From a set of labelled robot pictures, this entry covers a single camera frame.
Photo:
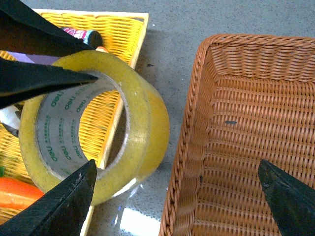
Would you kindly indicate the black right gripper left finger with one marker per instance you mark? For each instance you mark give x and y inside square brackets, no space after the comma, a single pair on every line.
[61,211]

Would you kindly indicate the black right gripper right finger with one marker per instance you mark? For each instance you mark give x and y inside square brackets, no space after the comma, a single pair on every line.
[292,203]

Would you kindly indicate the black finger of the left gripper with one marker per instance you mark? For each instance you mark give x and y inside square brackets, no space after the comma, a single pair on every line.
[22,30]
[20,81]

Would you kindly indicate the yellow packing tape roll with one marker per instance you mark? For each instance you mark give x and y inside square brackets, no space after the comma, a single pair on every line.
[49,128]

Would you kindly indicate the yellow woven basket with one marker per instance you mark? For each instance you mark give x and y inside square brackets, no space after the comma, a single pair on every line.
[123,35]

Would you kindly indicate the brown wicker basket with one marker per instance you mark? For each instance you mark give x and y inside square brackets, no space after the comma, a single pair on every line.
[251,97]

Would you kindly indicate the purple foam cube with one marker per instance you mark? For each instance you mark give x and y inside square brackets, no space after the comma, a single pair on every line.
[36,59]

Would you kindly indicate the toy panda figurine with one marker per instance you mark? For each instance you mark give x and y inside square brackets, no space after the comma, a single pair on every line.
[10,118]

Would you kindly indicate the toy orange carrot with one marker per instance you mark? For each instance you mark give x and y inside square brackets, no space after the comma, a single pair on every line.
[15,194]

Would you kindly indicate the small dark labelled jar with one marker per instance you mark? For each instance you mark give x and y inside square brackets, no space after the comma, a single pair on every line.
[90,37]

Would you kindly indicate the toy croissant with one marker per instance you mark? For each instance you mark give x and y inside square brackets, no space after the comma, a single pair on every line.
[101,49]

